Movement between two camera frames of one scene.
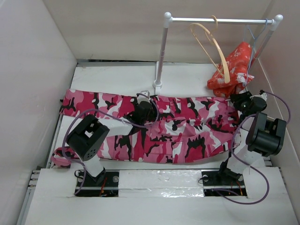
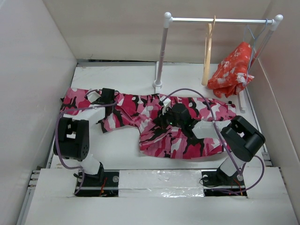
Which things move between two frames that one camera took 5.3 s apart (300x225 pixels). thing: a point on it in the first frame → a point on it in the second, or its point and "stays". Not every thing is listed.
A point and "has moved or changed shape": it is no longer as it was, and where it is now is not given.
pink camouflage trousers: x=186 y=129 has moved or changed shape
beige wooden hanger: x=210 y=33 → x=207 y=52
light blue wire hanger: x=255 y=39 stays
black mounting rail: x=213 y=184 stays
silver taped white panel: x=161 y=183 stays
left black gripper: x=153 y=112 → x=97 y=100
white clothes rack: x=168 y=20 stays
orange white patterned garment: x=238 y=63 stays
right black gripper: x=237 y=98 → x=160 y=120
